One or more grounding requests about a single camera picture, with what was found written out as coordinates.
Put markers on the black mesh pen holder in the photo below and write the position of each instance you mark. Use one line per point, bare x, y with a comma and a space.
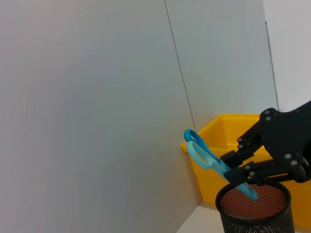
257, 218

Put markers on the yellow plastic bin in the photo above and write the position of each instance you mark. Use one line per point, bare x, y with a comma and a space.
209, 177

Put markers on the blue scissors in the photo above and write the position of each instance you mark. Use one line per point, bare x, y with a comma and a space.
215, 163

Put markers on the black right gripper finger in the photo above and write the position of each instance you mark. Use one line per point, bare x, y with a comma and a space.
257, 173
243, 151

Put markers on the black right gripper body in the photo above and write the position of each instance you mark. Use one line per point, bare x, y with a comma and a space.
286, 136

